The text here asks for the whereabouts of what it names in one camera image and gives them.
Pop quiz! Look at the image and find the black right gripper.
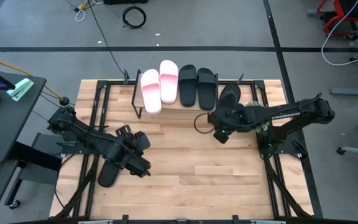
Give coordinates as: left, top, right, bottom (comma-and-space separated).
209, 105, 251, 133

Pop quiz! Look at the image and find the mint green stapler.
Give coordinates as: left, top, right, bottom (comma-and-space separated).
6, 78, 35, 102

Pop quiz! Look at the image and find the black desk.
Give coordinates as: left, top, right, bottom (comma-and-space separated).
0, 70, 62, 224

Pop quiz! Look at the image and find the brown looped cable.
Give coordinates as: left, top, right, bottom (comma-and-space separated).
193, 112, 214, 135

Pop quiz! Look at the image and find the black metal wooden shelf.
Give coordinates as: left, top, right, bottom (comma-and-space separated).
122, 68, 245, 119

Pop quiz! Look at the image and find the long white cable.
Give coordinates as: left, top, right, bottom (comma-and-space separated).
321, 0, 358, 67

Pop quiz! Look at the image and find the green plant in patterned pot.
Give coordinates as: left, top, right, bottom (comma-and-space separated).
246, 101, 272, 134

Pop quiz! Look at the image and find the black floor cable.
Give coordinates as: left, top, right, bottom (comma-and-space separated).
85, 0, 127, 77

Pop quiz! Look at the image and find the black aluminium rig frame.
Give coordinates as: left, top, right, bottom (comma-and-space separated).
50, 79, 323, 224

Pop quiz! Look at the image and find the pink slide sandal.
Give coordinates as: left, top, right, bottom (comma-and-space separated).
140, 68, 163, 114
159, 59, 180, 105

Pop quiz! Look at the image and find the grey table leg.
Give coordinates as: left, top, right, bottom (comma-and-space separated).
329, 46, 358, 97

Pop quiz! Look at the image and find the yellow cable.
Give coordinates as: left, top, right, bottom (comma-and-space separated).
0, 52, 62, 100

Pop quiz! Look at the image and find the black flip-flop white label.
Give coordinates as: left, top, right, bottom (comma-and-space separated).
97, 157, 122, 189

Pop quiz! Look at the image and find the red and black cart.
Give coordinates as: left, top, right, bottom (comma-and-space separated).
306, 0, 358, 40

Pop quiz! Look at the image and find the black slide sandal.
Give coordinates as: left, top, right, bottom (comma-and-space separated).
196, 67, 218, 111
178, 64, 198, 108

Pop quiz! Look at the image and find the coiled black cable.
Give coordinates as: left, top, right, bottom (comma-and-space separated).
122, 6, 147, 30

